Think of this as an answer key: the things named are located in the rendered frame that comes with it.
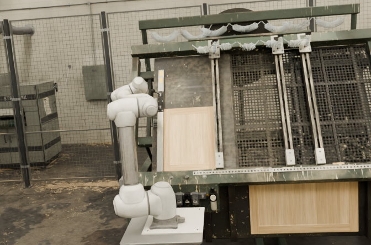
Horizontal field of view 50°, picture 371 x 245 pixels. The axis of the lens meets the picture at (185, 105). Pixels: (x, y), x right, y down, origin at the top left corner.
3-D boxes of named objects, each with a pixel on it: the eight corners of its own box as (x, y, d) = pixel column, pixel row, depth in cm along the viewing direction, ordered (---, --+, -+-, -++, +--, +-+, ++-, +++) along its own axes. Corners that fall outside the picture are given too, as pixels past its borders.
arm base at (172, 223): (183, 229, 253) (183, 220, 252) (149, 229, 255) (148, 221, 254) (186, 216, 271) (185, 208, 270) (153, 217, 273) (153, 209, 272)
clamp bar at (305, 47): (313, 165, 319) (319, 157, 297) (295, 40, 367) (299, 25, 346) (326, 165, 318) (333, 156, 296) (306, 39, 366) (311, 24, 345)
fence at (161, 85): (157, 172, 332) (156, 171, 328) (159, 72, 370) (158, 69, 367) (163, 172, 331) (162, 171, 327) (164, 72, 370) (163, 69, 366)
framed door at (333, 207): (250, 233, 349) (250, 234, 347) (248, 172, 341) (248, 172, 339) (357, 230, 340) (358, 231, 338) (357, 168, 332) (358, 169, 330)
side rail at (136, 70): (129, 175, 339) (126, 172, 329) (134, 63, 384) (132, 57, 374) (136, 175, 339) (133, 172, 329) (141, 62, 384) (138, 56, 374)
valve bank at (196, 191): (155, 220, 312) (153, 191, 309) (158, 213, 326) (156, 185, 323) (220, 218, 307) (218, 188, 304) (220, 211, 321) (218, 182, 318)
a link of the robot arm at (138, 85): (145, 81, 320) (130, 88, 319) (141, 72, 306) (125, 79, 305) (150, 91, 316) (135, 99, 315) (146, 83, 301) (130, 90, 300)
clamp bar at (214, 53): (213, 170, 327) (212, 161, 305) (208, 46, 375) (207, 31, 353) (226, 169, 326) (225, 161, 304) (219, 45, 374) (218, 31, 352)
